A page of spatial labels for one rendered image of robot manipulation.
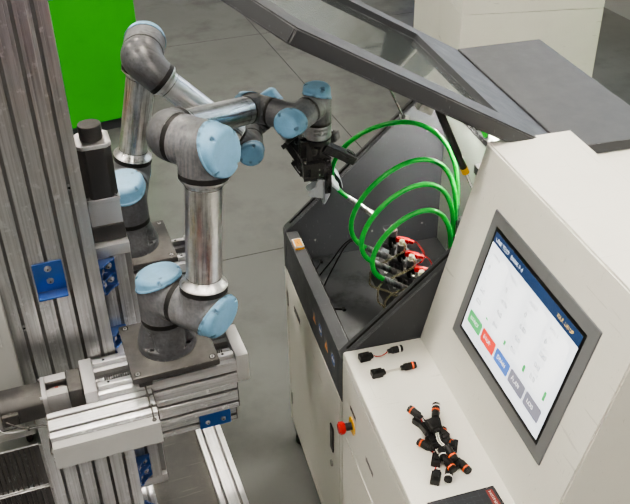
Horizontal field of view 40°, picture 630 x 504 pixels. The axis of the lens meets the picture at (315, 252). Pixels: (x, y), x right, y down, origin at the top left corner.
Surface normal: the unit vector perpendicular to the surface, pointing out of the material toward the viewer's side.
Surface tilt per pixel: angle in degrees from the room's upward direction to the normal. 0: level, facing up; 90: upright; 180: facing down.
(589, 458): 90
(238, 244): 0
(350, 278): 0
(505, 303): 76
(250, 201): 0
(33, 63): 90
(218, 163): 82
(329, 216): 90
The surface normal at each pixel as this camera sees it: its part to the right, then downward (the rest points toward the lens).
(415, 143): 0.25, 0.54
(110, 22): 0.47, 0.49
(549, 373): -0.94, -0.04
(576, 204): -0.02, -0.83
